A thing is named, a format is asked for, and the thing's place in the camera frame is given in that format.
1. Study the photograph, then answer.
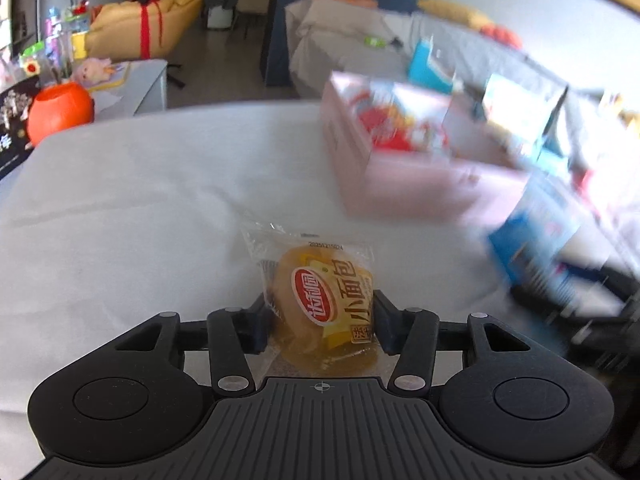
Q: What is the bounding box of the orange round pumpkin container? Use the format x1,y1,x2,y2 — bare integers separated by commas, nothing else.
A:
26,82,94,146

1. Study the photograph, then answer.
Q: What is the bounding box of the pink cardboard box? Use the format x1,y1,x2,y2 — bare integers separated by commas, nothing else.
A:
321,72,529,226

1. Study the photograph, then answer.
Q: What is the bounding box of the white low side table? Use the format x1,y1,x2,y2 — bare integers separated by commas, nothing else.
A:
92,60,167,122

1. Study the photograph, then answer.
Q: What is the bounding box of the grey covered sofa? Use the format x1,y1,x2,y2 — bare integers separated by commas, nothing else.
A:
290,11,639,182

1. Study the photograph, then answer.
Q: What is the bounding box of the pink plush toy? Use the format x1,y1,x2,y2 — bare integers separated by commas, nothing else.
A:
73,58,114,86

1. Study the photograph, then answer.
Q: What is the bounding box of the blue white snack packet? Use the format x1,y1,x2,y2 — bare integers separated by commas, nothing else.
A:
488,177,623,315

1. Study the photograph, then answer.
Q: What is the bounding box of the black plum snack bag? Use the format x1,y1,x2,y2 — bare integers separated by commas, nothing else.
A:
0,76,40,179

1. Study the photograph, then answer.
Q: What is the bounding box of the green toy on sofa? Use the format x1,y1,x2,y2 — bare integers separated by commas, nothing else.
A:
363,37,395,49

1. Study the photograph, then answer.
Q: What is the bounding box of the blue tissue box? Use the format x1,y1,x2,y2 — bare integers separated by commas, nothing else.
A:
408,38,456,94

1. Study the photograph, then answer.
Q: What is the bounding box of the colourful bottles cluster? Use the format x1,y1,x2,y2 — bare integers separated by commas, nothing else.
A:
44,0,91,79

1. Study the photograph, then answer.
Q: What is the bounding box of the small bread bun packet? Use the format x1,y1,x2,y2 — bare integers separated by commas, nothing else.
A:
242,222,378,377

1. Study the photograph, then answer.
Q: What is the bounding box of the red cushion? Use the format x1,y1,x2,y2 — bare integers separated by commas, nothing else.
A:
480,24,523,50

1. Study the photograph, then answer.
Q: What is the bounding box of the yellow armchair with red ribbon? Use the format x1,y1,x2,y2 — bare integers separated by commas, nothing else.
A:
85,0,203,61

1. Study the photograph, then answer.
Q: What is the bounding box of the yellow cushion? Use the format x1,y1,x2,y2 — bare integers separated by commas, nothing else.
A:
416,0,495,32

